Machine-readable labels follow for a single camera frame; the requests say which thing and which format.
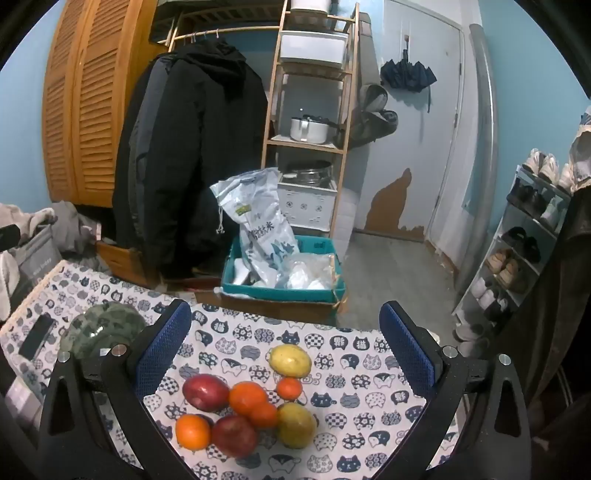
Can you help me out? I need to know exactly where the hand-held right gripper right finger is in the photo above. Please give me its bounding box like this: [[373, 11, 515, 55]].
[[379, 301, 532, 480]]

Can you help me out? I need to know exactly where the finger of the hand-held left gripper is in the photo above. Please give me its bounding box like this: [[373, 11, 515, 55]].
[[0, 225, 21, 254]]

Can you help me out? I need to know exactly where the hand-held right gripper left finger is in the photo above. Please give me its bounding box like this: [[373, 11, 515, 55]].
[[39, 299, 195, 480]]

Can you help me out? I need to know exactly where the red apple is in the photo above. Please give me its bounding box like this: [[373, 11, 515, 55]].
[[182, 375, 230, 413], [211, 414, 258, 459]]

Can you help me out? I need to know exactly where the green glass bowl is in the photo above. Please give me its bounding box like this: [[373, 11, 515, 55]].
[[60, 302, 146, 358]]

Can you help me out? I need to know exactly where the orange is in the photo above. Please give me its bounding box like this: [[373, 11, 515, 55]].
[[228, 381, 269, 416], [175, 414, 212, 450]]

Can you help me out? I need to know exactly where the yellow pear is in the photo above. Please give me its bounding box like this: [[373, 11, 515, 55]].
[[276, 402, 318, 449], [269, 344, 312, 376]]

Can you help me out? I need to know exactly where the small tangerine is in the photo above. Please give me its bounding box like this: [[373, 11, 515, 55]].
[[276, 377, 303, 401], [250, 402, 279, 430]]

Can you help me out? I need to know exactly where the grey tote bag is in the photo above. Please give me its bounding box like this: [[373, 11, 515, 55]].
[[0, 203, 56, 319]]

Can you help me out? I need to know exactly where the grey laundry basket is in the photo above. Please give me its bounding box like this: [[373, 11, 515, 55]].
[[9, 224, 63, 296]]

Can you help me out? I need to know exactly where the cat printed tablecloth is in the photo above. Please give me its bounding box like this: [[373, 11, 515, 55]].
[[0, 259, 467, 480]]

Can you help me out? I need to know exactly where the grey garment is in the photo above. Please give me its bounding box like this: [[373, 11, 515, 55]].
[[53, 200, 100, 259]]

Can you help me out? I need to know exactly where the wooden drawer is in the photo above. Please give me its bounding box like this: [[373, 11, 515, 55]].
[[97, 242, 160, 288]]

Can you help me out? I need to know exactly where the black smartphone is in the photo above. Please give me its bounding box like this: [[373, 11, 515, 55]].
[[19, 315, 55, 358]]

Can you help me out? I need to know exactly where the clear plastic bag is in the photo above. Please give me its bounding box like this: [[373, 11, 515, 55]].
[[277, 253, 342, 291]]

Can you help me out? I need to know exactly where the shoe rack with shoes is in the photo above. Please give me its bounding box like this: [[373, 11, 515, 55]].
[[457, 148, 573, 356]]

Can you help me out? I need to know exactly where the teal cardboard box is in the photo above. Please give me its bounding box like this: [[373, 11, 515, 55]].
[[196, 234, 348, 326]]

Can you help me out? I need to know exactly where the grey shoe rack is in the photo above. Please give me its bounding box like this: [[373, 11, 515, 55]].
[[452, 164, 573, 333]]

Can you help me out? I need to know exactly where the white rice bag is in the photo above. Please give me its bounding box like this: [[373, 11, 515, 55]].
[[210, 168, 298, 287]]

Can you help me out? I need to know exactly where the dark brown garment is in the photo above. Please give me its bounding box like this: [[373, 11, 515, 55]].
[[526, 182, 591, 480]]

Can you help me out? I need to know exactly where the wooden louvred wardrobe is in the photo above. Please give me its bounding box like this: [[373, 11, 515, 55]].
[[41, 0, 160, 208]]

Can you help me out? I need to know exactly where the white plastic basket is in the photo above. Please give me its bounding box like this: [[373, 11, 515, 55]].
[[277, 180, 338, 232]]

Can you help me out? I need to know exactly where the grey jacket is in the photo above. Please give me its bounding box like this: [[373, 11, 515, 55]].
[[124, 58, 178, 222]]

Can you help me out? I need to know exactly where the black hooded coat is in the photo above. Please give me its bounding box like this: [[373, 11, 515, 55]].
[[112, 39, 269, 280]]

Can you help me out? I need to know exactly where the steel pot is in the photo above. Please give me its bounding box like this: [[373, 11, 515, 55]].
[[288, 161, 333, 185]]

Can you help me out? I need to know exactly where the grey door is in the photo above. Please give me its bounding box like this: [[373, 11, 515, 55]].
[[365, 0, 465, 241]]

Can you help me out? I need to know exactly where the dark green hanging bag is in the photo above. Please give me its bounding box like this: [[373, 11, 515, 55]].
[[351, 110, 399, 148]]

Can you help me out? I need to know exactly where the metal pipe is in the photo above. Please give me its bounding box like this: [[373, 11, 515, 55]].
[[455, 23, 499, 296]]

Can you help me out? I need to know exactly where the wooden shelf rack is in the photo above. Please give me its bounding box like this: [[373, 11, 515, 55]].
[[261, 0, 361, 241]]

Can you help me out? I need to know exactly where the white pot with lid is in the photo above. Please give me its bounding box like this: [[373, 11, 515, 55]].
[[290, 115, 342, 144]]

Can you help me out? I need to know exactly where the beige lace cloth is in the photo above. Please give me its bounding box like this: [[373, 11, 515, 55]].
[[568, 104, 591, 195]]

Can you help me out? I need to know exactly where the dark blue umbrella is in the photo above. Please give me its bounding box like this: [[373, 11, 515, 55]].
[[380, 34, 437, 112]]

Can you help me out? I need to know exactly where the white storage box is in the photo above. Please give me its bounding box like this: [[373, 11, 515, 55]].
[[279, 30, 350, 65]]

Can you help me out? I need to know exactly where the wooden clothes rail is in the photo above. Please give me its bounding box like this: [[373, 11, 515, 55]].
[[168, 27, 282, 42]]

